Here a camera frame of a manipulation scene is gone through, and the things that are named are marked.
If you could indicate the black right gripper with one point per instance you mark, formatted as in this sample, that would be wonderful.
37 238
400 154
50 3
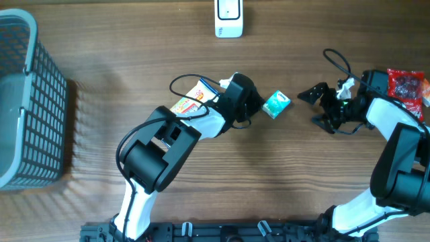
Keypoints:
330 124

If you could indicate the grey plastic shopping basket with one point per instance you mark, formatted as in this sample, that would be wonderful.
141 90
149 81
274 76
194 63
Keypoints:
34 98

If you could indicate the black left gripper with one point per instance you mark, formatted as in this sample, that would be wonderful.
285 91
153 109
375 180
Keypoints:
259 101

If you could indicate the teal tissue pack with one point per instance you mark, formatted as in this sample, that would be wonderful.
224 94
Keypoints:
276 104

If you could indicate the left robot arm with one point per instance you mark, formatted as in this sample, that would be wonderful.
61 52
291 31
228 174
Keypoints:
150 155

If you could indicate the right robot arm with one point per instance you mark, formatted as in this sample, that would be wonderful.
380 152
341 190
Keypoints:
399 184

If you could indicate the white barcode scanner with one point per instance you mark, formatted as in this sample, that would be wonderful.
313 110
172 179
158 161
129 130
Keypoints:
228 18

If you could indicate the red snack packet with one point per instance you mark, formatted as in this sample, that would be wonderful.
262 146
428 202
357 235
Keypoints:
407 87

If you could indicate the orange small box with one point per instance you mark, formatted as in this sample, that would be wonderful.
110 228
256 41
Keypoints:
426 93

